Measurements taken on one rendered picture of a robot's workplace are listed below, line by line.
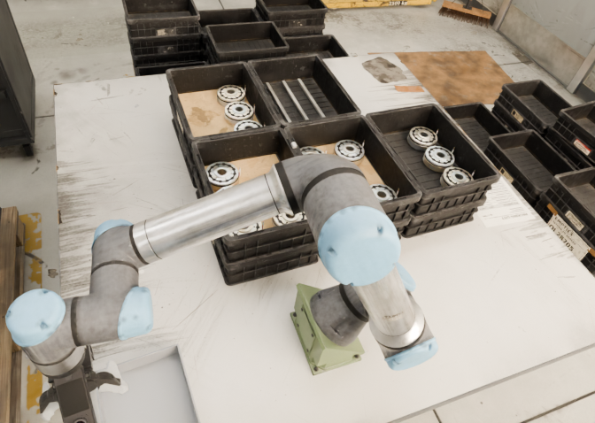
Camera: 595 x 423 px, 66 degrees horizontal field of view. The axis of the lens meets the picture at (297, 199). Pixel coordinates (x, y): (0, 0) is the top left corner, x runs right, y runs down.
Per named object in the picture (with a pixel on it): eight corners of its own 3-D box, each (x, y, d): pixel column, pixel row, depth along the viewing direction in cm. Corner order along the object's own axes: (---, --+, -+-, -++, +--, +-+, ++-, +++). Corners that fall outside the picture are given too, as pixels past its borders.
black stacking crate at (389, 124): (487, 202, 153) (502, 177, 144) (413, 220, 143) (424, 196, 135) (424, 127, 176) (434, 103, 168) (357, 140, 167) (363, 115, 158)
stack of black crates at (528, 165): (551, 226, 243) (588, 180, 218) (506, 237, 233) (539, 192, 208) (505, 173, 267) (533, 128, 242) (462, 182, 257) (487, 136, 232)
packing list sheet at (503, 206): (539, 218, 166) (540, 217, 166) (488, 231, 159) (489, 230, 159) (485, 157, 186) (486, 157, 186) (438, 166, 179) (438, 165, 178)
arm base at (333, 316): (359, 347, 118) (389, 326, 114) (326, 346, 107) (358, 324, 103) (334, 296, 126) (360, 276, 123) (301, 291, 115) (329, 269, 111)
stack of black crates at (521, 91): (555, 163, 279) (588, 119, 254) (517, 171, 270) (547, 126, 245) (514, 123, 303) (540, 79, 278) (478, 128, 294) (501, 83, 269)
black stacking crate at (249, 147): (325, 242, 133) (331, 218, 125) (226, 268, 123) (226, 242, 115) (279, 154, 157) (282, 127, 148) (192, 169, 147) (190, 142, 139)
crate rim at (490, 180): (500, 181, 146) (504, 176, 144) (422, 201, 136) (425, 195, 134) (432, 107, 169) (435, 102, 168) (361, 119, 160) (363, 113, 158)
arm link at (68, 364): (81, 356, 72) (23, 374, 69) (88, 367, 75) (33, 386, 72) (76, 315, 76) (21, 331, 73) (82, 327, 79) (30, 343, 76)
